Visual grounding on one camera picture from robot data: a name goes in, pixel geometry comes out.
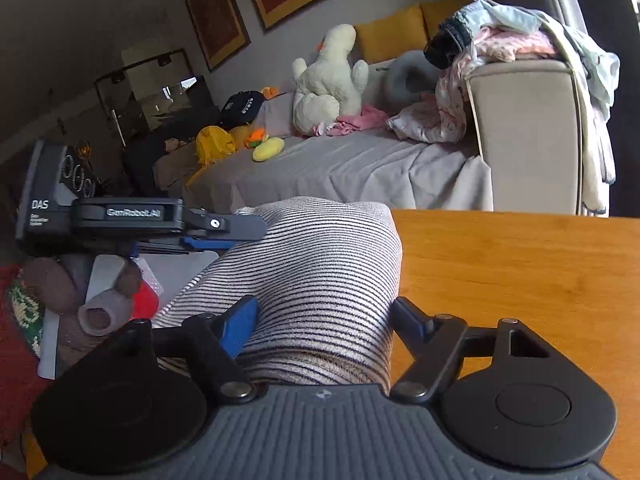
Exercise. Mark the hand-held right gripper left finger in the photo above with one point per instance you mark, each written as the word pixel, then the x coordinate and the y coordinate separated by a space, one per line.
pixel 240 325

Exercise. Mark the yellow plush duck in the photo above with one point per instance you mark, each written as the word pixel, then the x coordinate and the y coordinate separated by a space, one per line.
pixel 215 142

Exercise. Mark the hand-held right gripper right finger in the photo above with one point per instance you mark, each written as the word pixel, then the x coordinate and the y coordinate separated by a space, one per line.
pixel 412 317

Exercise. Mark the dark framed red picture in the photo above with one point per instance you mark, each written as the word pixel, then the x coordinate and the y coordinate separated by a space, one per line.
pixel 215 15

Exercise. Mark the red packet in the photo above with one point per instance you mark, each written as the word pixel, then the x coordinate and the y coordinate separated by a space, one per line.
pixel 145 300

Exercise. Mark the pink knit garment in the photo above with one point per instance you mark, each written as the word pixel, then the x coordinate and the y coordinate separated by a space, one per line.
pixel 510 45

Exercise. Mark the lime yellow plush toy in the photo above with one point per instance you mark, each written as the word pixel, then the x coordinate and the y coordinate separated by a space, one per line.
pixel 267 149

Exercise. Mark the black cap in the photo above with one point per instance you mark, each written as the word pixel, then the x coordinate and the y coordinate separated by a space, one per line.
pixel 242 107

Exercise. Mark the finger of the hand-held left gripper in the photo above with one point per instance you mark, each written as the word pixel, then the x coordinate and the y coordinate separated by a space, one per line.
pixel 205 244
pixel 235 227

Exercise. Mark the white plush duck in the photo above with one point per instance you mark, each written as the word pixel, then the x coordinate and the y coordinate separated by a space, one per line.
pixel 325 85

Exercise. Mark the grey sofa cover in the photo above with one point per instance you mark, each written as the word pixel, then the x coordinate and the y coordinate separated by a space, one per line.
pixel 350 170

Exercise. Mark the brown plush toy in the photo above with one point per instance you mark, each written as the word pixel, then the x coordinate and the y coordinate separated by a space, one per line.
pixel 50 282

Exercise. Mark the dark curtain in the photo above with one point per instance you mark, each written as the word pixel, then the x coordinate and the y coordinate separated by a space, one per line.
pixel 625 160

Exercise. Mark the beige striped sweater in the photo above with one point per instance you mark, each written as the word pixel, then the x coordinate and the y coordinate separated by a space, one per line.
pixel 320 270

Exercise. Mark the dark navy garment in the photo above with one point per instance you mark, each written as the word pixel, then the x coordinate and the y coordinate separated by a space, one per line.
pixel 445 42

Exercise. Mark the floral white cloth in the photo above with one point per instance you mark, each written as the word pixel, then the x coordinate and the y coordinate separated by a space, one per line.
pixel 430 120

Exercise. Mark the beige sofa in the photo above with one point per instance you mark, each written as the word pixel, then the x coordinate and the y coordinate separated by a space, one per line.
pixel 525 125

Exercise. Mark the red cloth with green pattern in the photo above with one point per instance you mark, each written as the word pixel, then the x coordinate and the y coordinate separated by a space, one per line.
pixel 15 385

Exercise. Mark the yellow cushion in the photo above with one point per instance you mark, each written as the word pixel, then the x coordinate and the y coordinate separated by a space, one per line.
pixel 390 35
pixel 442 12

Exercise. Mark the pink cloth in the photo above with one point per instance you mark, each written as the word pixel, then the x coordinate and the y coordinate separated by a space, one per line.
pixel 360 120

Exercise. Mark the grey neck pillow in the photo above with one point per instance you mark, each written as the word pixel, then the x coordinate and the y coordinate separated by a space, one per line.
pixel 400 77

